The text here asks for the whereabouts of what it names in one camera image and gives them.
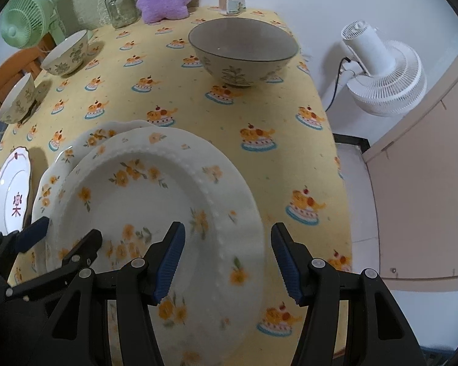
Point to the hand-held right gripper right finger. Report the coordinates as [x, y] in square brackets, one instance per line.
[288, 263]

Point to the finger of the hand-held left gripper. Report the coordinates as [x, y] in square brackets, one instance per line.
[86, 246]
[32, 233]

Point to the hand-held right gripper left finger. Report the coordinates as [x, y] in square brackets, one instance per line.
[170, 263]

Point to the white floral plate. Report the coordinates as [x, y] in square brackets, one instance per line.
[91, 137]
[137, 198]

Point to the large grey floral bowl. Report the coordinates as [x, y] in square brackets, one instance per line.
[244, 42]

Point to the white plate with red characters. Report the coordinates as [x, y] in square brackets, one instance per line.
[11, 183]

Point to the small floral bowl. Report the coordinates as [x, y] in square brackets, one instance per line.
[17, 101]
[66, 55]

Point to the yellow printed tablecloth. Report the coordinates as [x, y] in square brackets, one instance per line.
[198, 122]

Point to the beige door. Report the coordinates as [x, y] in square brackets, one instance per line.
[420, 183]

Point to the wooden chair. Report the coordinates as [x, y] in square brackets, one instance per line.
[0, 80]

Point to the white floor fan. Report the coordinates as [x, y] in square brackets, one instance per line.
[389, 80]

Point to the green desk fan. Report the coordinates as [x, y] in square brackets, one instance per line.
[23, 19]

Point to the glass jar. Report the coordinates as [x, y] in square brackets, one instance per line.
[122, 5]

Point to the cotton swab container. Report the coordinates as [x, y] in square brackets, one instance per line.
[231, 2]

